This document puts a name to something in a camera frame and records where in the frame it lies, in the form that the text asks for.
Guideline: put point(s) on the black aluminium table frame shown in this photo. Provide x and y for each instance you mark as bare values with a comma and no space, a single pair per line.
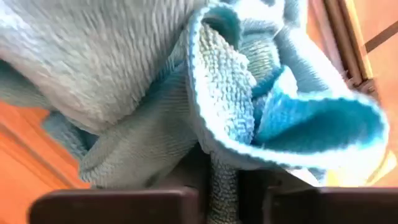
342,37

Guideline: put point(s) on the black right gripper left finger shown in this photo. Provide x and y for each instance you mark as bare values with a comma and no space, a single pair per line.
109,207

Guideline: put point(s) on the blue microfiber towel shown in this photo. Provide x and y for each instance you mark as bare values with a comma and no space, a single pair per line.
224,93
93,62

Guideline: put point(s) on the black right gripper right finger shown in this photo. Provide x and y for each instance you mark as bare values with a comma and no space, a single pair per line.
326,207

